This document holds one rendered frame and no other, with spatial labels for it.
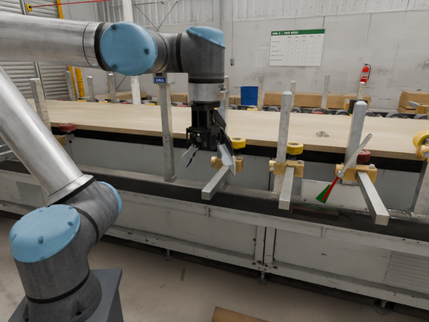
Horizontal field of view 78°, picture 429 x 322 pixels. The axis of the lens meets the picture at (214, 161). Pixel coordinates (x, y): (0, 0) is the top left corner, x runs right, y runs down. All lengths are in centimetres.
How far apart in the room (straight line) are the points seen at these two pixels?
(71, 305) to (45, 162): 38
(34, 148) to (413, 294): 173
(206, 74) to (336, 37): 762
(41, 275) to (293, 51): 792
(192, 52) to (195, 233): 125
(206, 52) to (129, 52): 19
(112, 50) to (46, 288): 56
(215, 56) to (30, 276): 66
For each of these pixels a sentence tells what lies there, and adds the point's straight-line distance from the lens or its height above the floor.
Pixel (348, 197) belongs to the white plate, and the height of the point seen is 75.
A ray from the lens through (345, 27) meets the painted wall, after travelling 821.
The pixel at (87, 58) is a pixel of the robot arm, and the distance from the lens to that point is 59.
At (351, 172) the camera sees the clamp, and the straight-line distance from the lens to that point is 110.
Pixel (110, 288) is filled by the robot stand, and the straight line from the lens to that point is 93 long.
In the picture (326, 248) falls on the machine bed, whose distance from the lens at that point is 157.
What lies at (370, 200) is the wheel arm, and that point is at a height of 86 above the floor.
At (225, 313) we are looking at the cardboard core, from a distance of 149.
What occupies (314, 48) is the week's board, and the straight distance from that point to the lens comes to 817.
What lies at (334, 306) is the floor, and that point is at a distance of 175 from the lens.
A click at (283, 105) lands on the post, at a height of 109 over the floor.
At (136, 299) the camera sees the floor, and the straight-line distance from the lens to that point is 171.
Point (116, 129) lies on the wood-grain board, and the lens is 156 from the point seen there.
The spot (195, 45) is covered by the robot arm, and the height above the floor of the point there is 127.
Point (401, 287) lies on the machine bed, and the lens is 175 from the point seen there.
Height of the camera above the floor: 123
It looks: 20 degrees down
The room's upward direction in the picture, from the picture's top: straight up
